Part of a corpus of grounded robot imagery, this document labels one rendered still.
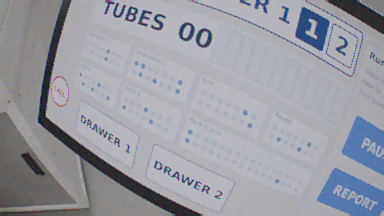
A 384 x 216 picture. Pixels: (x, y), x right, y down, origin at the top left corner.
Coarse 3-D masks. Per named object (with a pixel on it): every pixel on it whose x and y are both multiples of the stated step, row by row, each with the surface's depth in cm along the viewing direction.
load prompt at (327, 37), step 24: (192, 0) 38; (216, 0) 37; (240, 0) 36; (264, 0) 35; (288, 0) 34; (264, 24) 36; (288, 24) 35; (312, 24) 33; (336, 24) 32; (312, 48) 34; (336, 48) 33; (360, 48) 32
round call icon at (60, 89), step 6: (54, 72) 48; (54, 78) 48; (60, 78) 48; (66, 78) 47; (54, 84) 48; (60, 84) 48; (66, 84) 47; (54, 90) 49; (60, 90) 48; (66, 90) 47; (54, 96) 49; (60, 96) 48; (66, 96) 48; (54, 102) 49; (60, 102) 48; (66, 102) 48; (60, 108) 49; (66, 108) 48
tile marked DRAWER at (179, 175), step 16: (160, 160) 43; (176, 160) 43; (144, 176) 45; (160, 176) 44; (176, 176) 43; (192, 176) 42; (208, 176) 42; (224, 176) 41; (176, 192) 44; (192, 192) 43; (208, 192) 42; (224, 192) 41; (208, 208) 43
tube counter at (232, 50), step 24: (192, 24) 39; (216, 24) 38; (192, 48) 39; (216, 48) 38; (240, 48) 37; (264, 48) 36; (240, 72) 38; (264, 72) 37; (288, 72) 36; (312, 72) 35; (288, 96) 36; (312, 96) 35; (336, 96) 34; (336, 120) 35
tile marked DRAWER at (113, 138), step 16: (80, 112) 47; (96, 112) 46; (80, 128) 48; (96, 128) 46; (112, 128) 45; (128, 128) 44; (96, 144) 47; (112, 144) 46; (128, 144) 45; (128, 160) 45
